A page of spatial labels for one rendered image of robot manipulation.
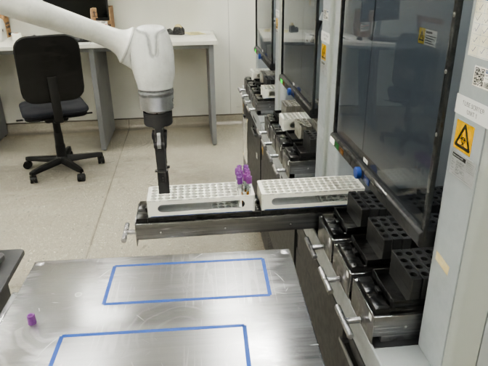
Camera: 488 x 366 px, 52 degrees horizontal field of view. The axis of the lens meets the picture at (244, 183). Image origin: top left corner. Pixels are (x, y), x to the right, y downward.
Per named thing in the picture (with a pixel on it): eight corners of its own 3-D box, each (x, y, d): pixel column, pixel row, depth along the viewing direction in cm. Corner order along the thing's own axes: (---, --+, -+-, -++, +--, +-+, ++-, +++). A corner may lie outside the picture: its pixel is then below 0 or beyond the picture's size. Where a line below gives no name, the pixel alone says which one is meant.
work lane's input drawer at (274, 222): (360, 210, 157) (362, 184, 153) (376, 231, 144) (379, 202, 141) (125, 224, 150) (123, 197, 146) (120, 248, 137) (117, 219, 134)
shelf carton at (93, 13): (93, 37, 427) (88, 7, 417) (96, 33, 447) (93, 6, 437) (112, 36, 428) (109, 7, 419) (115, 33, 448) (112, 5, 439)
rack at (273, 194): (353, 193, 152) (354, 174, 150) (364, 208, 143) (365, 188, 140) (256, 199, 149) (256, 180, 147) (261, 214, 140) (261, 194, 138)
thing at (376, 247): (390, 263, 113) (393, 240, 111) (381, 263, 113) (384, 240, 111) (373, 237, 124) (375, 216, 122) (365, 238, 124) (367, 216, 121)
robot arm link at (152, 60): (179, 91, 124) (173, 80, 136) (174, 26, 118) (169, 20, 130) (134, 94, 122) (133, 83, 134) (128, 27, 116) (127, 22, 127)
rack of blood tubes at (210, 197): (250, 200, 149) (250, 180, 146) (255, 215, 140) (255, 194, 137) (150, 205, 146) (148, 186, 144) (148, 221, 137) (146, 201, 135)
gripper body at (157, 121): (171, 113, 127) (173, 147, 130) (172, 104, 134) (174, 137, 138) (141, 115, 126) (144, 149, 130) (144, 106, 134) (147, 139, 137)
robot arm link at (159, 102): (173, 83, 132) (175, 105, 135) (139, 85, 131) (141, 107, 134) (173, 91, 124) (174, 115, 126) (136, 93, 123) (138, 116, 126)
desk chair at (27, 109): (29, 192, 351) (-2, 38, 309) (22, 163, 403) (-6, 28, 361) (114, 176, 375) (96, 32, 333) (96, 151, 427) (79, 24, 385)
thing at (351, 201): (367, 230, 127) (369, 209, 125) (360, 231, 127) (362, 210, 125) (353, 210, 138) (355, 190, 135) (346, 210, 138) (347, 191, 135)
